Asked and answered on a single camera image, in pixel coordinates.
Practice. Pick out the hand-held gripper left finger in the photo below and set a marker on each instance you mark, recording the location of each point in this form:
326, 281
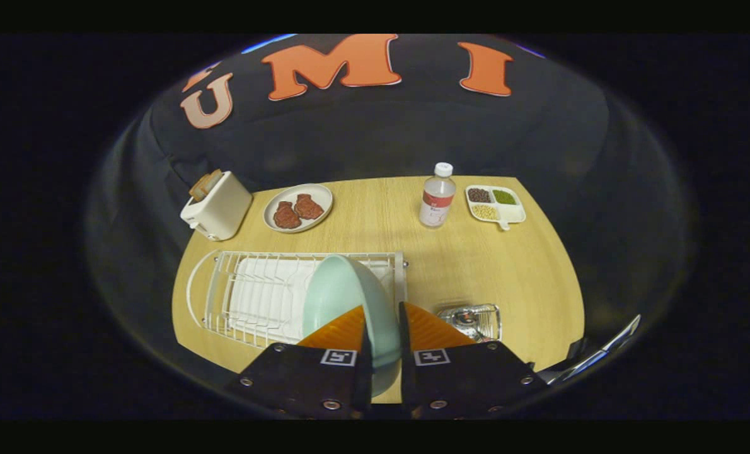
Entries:
364, 378

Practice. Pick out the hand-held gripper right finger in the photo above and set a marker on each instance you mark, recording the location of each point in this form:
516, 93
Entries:
406, 384

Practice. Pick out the light green plate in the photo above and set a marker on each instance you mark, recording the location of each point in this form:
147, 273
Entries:
343, 290

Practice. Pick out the beige round plate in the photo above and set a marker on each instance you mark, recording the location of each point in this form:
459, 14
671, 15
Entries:
277, 195

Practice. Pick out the white drain tray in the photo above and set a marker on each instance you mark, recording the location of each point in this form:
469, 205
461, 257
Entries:
261, 296

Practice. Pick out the brown meat piece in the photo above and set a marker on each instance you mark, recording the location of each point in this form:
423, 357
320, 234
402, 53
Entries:
286, 215
308, 207

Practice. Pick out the clear bottle red label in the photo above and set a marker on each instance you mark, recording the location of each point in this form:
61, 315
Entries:
437, 202

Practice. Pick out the pile of yellow beans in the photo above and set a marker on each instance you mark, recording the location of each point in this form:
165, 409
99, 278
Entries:
485, 212

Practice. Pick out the pile of dark beans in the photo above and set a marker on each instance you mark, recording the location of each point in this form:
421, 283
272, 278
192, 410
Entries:
479, 195

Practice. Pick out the white divided tray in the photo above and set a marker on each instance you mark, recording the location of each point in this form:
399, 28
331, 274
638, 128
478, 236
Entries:
519, 213

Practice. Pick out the pile of green beans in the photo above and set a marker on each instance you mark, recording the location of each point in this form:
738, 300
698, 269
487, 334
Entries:
505, 197

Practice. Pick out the white toaster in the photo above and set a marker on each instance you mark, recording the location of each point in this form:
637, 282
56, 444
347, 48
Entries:
224, 211

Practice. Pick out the brown toast slice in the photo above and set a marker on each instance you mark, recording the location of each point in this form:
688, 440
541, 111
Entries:
212, 179
200, 188

